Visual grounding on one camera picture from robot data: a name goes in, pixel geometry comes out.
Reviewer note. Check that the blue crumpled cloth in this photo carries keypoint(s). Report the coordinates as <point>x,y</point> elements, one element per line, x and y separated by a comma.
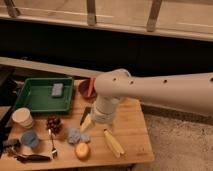
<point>75,136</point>

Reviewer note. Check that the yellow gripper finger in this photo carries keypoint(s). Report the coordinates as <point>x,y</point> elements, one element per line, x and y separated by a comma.
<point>87,124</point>

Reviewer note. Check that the grey blue sponge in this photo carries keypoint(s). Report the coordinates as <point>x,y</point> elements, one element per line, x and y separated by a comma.
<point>57,90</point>

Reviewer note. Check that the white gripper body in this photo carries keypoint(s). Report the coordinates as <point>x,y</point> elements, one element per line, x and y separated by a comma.
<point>104,109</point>

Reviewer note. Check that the wooden table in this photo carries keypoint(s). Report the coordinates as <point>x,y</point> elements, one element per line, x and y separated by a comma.
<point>129,128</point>

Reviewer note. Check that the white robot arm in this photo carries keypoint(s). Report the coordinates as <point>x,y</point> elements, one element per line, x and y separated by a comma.
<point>191,93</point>

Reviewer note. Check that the green plastic tray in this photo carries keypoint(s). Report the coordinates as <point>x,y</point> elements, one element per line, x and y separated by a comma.
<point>36,95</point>

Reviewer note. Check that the yellow apple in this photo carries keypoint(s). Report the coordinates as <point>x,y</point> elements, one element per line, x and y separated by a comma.
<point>82,151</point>

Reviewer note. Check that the white plastic cup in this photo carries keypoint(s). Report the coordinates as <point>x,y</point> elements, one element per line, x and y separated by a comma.
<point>22,116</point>

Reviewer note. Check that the silver fork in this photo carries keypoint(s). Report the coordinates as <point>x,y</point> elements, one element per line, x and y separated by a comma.
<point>54,150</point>

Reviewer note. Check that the orange carrot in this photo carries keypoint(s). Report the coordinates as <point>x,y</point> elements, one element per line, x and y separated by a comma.
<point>91,86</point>

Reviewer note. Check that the bunch of dark grapes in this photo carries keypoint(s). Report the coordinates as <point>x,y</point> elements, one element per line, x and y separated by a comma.
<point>54,124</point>

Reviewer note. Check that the blue round lid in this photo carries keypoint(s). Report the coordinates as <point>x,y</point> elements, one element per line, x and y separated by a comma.
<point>30,139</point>

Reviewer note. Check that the black rectangular block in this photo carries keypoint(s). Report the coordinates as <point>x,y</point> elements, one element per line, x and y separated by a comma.
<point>85,113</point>

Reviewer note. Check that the black handled tool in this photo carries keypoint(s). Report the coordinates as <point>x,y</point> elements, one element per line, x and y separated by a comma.
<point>28,158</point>

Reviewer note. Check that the purple bowl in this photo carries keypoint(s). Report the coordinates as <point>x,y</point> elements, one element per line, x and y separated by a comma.
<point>83,89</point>

